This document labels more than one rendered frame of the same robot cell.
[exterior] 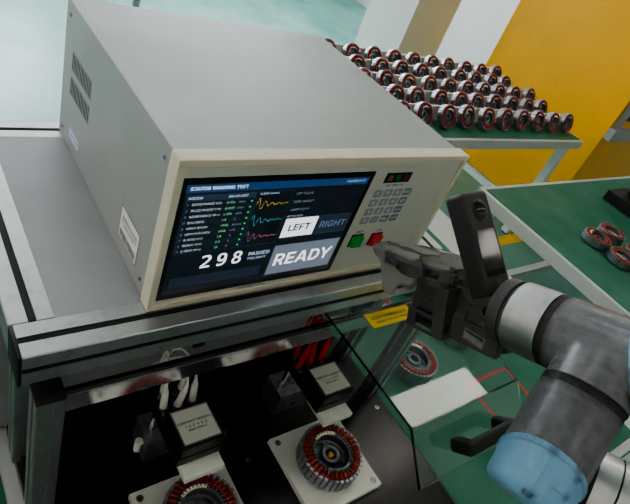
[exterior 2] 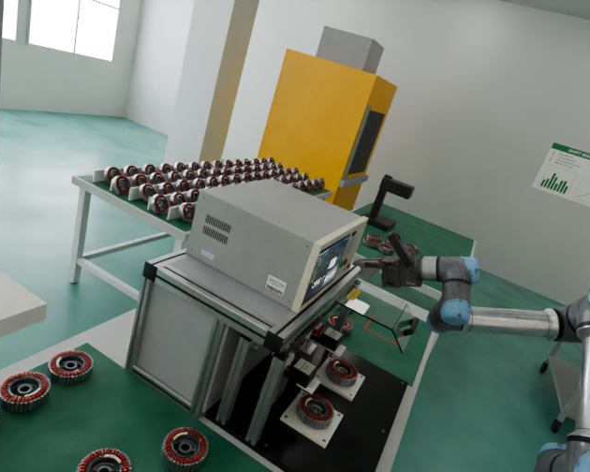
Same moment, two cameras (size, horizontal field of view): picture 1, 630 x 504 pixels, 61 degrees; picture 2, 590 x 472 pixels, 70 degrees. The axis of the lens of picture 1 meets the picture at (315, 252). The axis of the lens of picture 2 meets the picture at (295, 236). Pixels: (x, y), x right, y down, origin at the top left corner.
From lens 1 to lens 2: 75 cm
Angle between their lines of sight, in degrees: 25
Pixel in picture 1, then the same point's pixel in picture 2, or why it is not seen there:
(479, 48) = (237, 143)
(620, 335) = (461, 261)
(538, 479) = (460, 309)
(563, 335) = (445, 268)
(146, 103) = (285, 228)
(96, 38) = (235, 206)
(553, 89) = (302, 164)
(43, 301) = (266, 319)
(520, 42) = (275, 140)
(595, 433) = (467, 291)
